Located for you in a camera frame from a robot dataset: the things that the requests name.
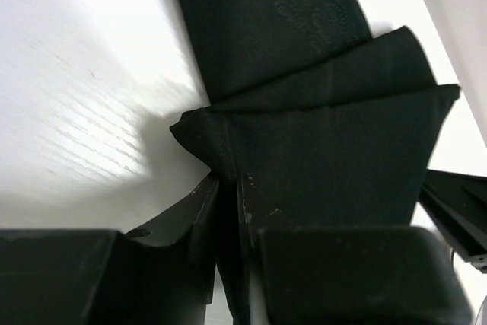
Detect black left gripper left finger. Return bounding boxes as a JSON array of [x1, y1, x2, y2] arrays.
[[1, 176, 219, 324]]

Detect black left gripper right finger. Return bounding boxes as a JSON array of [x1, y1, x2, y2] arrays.
[[237, 182, 473, 324]]

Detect black cloth placemat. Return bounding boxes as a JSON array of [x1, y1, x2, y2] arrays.
[[170, 0, 460, 324]]

